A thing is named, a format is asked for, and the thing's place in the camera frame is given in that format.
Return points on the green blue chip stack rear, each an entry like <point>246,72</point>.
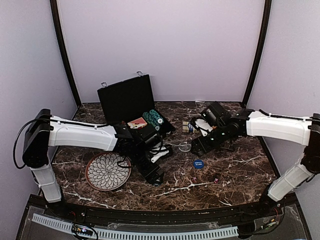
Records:
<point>156,116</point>

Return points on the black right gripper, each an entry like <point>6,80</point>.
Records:
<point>199,143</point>

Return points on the blue small blind button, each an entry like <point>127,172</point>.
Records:
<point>198,164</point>

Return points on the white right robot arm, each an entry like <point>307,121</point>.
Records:
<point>217,126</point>

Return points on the red playing card deck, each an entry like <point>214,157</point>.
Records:
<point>137,123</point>

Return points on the green blue chip stack front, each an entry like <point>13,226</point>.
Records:
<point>150,120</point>

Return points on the green blue chip stack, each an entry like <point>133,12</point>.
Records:
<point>150,120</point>
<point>156,116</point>

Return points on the floral patterned plate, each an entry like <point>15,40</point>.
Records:
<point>108,171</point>

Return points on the black poker case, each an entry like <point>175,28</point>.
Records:
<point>127,100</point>

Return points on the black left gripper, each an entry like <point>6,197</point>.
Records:
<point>146,174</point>

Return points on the black front table rail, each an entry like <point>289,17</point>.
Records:
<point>241,214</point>

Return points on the white slotted cable duct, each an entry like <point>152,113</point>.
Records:
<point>133,233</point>

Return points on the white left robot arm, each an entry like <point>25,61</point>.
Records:
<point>47,130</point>

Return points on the clear dealer button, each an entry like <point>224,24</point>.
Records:
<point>185,147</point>

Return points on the blue gold card box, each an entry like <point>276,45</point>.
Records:
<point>187,127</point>

